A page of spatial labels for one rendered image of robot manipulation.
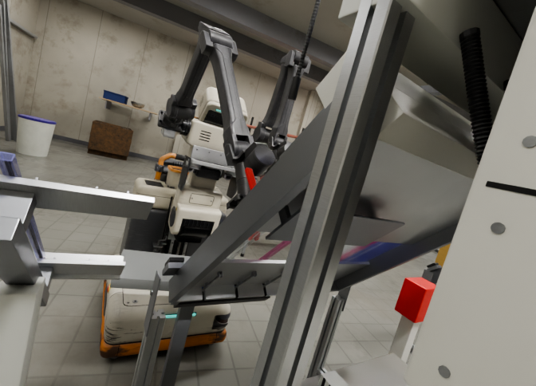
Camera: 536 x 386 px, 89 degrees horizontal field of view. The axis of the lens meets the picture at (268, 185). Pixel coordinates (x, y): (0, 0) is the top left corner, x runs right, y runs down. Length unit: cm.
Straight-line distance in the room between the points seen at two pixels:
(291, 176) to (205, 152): 98
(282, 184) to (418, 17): 24
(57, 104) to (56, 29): 194
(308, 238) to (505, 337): 16
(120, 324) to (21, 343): 88
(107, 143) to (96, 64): 267
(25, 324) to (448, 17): 75
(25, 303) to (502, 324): 64
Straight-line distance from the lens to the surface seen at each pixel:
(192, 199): 140
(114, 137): 807
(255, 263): 78
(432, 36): 36
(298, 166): 38
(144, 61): 965
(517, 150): 25
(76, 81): 983
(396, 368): 108
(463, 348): 26
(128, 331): 157
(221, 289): 92
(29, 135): 654
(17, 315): 66
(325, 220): 27
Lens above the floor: 115
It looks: 6 degrees down
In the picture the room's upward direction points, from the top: 15 degrees clockwise
